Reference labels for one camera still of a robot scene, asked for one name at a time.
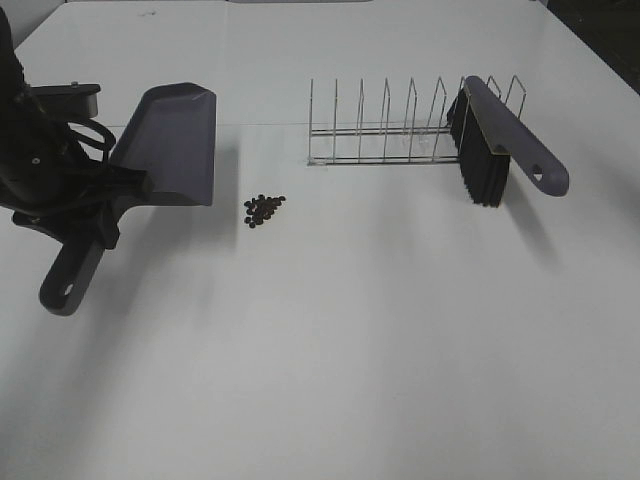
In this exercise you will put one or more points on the pile of coffee beans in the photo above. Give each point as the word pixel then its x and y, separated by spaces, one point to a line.
pixel 261 208

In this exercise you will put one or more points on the grey plastic dustpan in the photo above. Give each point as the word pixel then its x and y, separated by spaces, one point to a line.
pixel 171 135

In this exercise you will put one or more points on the metal wire dish rack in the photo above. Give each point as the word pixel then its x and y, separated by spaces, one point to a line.
pixel 346 128

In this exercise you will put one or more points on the grey hand brush black bristles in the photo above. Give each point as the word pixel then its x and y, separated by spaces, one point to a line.
pixel 488 136

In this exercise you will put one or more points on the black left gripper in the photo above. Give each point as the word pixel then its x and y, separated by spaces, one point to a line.
pixel 57 181

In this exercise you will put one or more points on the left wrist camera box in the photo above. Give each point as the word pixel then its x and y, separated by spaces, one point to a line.
pixel 74 99

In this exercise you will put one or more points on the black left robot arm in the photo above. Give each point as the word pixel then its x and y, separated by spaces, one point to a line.
pixel 17 100

